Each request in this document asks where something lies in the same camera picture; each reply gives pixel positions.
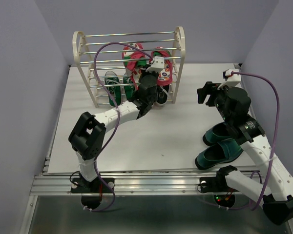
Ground teal velvet shoe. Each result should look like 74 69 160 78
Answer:
195 139 243 170
202 122 233 146

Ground pink flip-flop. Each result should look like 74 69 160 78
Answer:
122 42 147 89
151 47 173 86

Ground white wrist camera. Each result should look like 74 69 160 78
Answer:
218 69 241 90
146 56 165 73

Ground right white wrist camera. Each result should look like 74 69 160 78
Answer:
218 69 241 90

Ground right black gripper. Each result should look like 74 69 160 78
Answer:
197 81 234 124

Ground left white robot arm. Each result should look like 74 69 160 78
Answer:
68 71 159 192

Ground black sneaker right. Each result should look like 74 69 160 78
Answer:
155 85 169 106

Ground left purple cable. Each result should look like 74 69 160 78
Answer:
92 42 154 213

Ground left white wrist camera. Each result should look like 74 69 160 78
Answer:
146 56 165 73

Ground cream shoe rack chrome bars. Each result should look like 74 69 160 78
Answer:
72 26 186 107

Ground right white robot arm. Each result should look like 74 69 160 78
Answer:
197 81 293 225

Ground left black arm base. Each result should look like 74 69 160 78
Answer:
69 171 116 212

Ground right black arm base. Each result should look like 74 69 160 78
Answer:
196 177 235 208

